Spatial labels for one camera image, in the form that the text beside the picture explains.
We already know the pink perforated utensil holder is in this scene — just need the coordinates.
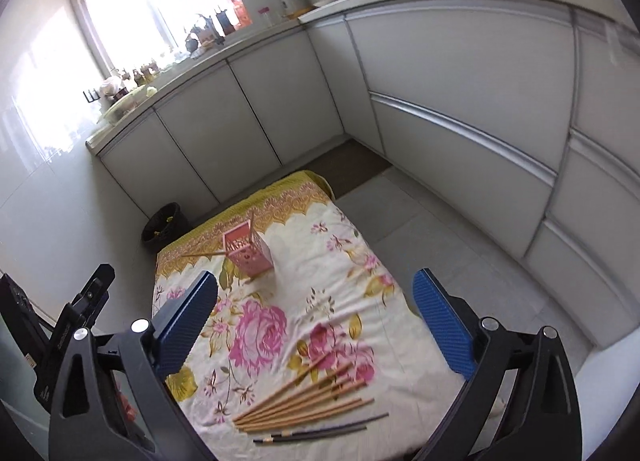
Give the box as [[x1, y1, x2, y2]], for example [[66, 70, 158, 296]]
[[222, 221, 275, 278]]

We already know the dark bottles group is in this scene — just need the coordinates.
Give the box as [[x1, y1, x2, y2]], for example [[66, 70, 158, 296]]
[[185, 8, 237, 52]]

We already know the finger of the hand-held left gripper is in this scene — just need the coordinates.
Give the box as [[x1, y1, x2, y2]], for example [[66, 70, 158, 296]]
[[54, 263, 116, 342]]

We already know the bundle of wooden chopsticks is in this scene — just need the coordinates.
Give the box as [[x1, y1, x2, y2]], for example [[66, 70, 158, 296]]
[[231, 352, 376, 434]]

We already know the row of small condiment bottles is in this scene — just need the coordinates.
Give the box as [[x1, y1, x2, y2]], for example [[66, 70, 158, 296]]
[[116, 58, 162, 88]]

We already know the black trash bin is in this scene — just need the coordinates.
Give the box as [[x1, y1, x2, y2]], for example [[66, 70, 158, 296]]
[[141, 202, 190, 255]]

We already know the white kitchen countertop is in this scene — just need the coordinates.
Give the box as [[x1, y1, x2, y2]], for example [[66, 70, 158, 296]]
[[85, 0, 626, 156]]

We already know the dark floor mat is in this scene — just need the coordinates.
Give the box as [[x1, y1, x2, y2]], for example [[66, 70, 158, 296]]
[[299, 138, 394, 200]]

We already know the floral tablecloth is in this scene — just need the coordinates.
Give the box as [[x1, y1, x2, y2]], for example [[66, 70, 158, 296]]
[[152, 170, 481, 461]]

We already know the orange garment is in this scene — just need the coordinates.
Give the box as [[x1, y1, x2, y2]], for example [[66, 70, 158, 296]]
[[116, 378, 138, 424]]

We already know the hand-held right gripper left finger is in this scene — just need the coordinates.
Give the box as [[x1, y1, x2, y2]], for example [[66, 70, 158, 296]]
[[47, 269, 219, 461]]

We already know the red packet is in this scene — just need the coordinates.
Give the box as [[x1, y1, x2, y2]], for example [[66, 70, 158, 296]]
[[227, 0, 252, 30]]

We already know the black chopstick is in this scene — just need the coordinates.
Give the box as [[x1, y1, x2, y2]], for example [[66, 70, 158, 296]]
[[270, 413, 391, 440], [252, 423, 370, 445]]

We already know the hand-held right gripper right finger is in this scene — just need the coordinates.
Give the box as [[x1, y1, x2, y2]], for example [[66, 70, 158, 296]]
[[411, 268, 584, 461]]

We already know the white kitchen cabinet run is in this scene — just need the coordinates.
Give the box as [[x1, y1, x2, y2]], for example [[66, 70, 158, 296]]
[[300, 3, 640, 392], [97, 23, 347, 219]]

